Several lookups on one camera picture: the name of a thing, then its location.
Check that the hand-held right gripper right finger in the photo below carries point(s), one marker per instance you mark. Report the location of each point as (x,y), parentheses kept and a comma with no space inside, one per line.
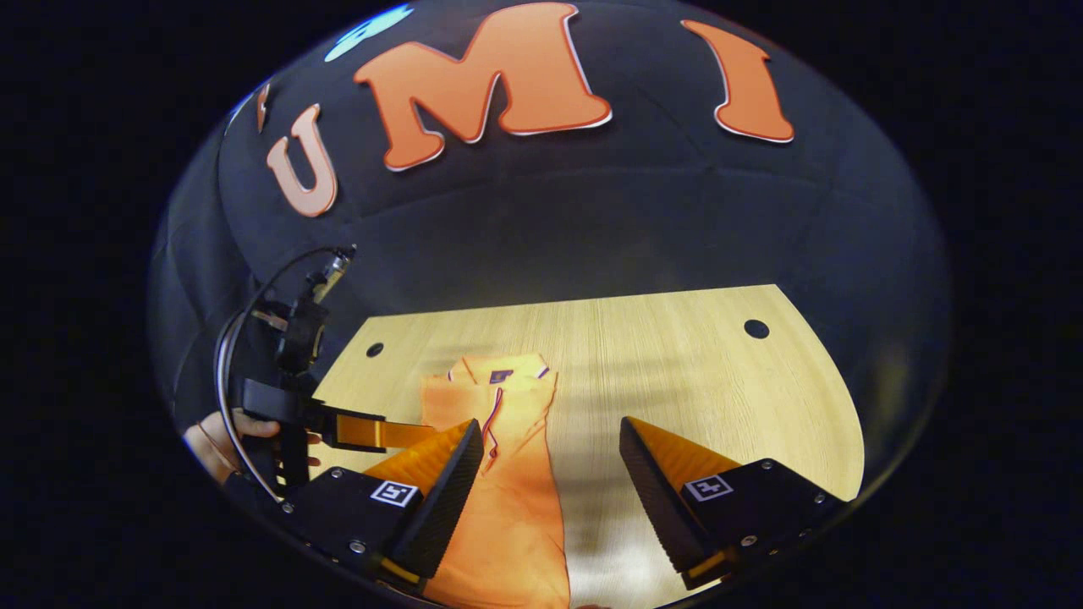
(651,499)

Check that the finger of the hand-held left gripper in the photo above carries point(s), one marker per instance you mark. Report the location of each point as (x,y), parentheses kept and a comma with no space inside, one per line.
(372,431)

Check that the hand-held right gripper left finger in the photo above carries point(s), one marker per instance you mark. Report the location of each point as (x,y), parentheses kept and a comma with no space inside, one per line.
(448,499)

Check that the orange T-shirt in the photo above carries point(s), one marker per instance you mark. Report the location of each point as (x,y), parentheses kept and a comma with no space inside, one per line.
(516,524)

